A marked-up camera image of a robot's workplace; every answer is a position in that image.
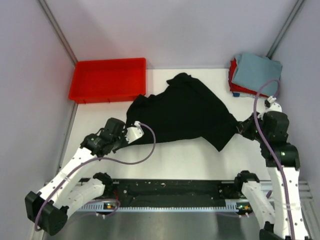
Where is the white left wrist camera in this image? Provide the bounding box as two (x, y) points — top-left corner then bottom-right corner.
(125, 121), (144, 144)

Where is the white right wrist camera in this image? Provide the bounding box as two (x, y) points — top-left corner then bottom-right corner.
(263, 96), (283, 114)

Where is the aluminium frame rail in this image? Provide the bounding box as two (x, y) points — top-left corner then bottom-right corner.
(37, 0), (78, 66)

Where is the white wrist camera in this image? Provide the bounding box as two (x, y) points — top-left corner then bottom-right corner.
(125, 121), (144, 144)
(263, 96), (283, 114)

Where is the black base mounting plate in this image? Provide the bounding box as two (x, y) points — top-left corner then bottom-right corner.
(96, 179), (245, 207)

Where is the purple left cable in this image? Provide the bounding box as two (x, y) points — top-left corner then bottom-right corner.
(33, 121), (157, 232)

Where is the red plastic bin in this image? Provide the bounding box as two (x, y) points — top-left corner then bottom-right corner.
(68, 57), (147, 104)

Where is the light blue folded t-shirt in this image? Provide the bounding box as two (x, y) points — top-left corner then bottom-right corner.
(228, 52), (283, 95)

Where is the grey slotted cable duct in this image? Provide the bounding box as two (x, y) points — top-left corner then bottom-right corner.
(76, 200), (253, 215)

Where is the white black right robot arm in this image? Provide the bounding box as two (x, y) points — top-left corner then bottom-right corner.
(233, 111), (311, 240)

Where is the aluminium right corner post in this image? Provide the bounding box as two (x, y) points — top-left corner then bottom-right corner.
(266, 0), (306, 59)

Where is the red folded t-shirt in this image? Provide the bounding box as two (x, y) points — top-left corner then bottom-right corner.
(228, 57), (261, 96)

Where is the black t-shirt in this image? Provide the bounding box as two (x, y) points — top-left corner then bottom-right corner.
(126, 72), (239, 151)

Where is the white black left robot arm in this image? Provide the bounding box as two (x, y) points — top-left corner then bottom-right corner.
(24, 118), (128, 236)

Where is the white blue folded t-shirt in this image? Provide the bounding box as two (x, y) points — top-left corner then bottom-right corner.
(232, 91), (255, 98)

